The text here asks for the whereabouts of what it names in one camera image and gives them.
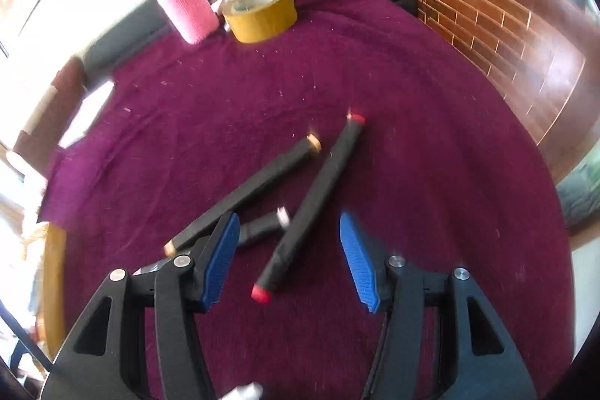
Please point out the white object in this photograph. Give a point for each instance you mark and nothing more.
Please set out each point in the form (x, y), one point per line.
(243, 393)

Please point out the black marker orange ends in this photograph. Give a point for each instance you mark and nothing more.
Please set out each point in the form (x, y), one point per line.
(253, 189)

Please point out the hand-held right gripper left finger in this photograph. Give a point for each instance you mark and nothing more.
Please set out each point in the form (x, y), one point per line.
(218, 259)

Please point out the yellow tape roll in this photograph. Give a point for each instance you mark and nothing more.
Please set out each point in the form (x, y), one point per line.
(262, 23)

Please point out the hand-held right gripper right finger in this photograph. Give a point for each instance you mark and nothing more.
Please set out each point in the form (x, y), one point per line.
(358, 262)

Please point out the thermos with pink knit cover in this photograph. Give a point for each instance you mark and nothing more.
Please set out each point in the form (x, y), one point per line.
(187, 11)

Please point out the short black pen white end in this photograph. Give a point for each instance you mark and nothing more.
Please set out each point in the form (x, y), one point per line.
(260, 229)

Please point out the wooden cabinet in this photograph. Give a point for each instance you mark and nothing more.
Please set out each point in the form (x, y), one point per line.
(492, 20)

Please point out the brown upholstered chair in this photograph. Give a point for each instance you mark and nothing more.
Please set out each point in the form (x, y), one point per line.
(61, 90)

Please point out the black marker red ends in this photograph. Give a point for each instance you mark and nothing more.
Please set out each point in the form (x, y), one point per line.
(309, 212)

